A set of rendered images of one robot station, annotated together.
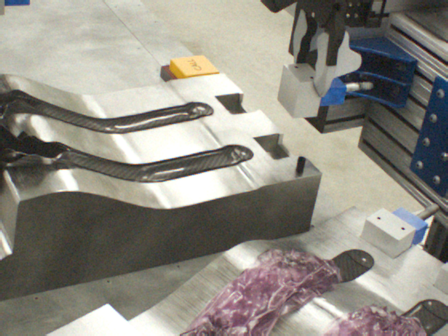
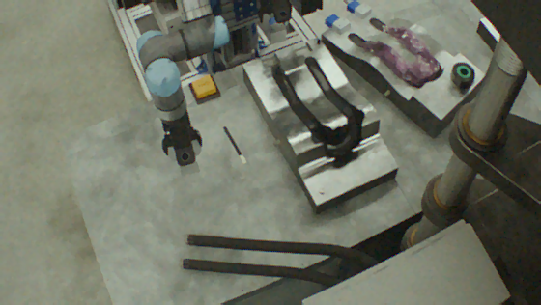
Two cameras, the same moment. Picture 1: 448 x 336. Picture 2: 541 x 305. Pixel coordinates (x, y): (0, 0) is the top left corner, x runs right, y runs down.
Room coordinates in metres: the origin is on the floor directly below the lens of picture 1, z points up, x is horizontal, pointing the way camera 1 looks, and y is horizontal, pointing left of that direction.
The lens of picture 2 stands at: (0.77, 1.10, 2.29)
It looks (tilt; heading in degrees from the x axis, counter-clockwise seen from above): 60 degrees down; 281
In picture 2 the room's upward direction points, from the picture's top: 4 degrees counter-clockwise
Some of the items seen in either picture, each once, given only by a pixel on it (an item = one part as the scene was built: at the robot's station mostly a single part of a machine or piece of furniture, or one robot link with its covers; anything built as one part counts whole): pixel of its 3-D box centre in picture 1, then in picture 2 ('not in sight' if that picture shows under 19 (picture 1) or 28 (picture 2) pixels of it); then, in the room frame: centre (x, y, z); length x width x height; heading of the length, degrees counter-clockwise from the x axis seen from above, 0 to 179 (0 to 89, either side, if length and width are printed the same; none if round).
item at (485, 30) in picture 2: not in sight; (507, 40); (0.14, -0.29, 0.84); 0.20 x 0.15 x 0.07; 122
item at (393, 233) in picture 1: (407, 226); (330, 20); (0.80, -0.23, 0.86); 0.13 x 0.05 x 0.05; 139
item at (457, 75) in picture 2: not in sight; (463, 74); (0.37, -0.01, 0.93); 0.08 x 0.08 x 0.04
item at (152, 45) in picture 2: not in sight; (160, 52); (1.18, 0.27, 1.25); 0.11 x 0.11 x 0.08; 30
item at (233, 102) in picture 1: (235, 114); (270, 64); (0.97, -0.01, 0.87); 0.05 x 0.05 x 0.04; 32
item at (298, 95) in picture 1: (331, 88); (271, 22); (0.98, -0.13, 0.93); 0.13 x 0.05 x 0.05; 117
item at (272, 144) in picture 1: (275, 158); (301, 52); (0.88, -0.06, 0.87); 0.05 x 0.05 x 0.04; 32
